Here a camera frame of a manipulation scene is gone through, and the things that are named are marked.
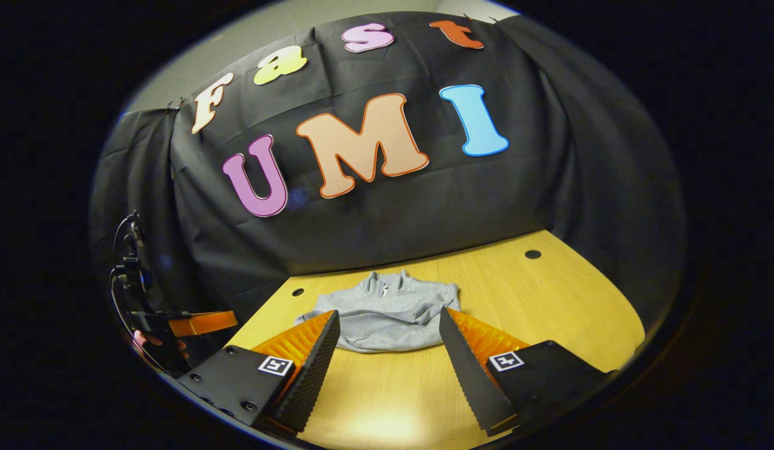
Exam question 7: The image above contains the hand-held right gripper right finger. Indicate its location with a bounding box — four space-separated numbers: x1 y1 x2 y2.
438 306 618 438

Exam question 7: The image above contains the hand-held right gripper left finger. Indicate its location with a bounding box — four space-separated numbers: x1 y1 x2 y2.
174 309 342 436

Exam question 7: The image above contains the grey zip-neck sweatshirt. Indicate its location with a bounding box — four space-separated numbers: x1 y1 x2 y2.
294 269 461 354

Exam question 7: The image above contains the black backdrop cloth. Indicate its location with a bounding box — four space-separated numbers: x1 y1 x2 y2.
89 11 688 335

